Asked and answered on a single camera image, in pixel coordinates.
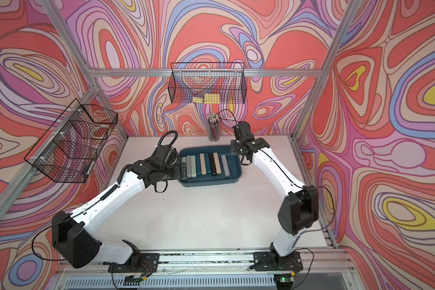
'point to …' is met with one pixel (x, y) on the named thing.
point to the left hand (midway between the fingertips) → (181, 171)
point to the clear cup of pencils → (213, 120)
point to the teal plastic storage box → (208, 179)
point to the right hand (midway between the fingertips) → (239, 150)
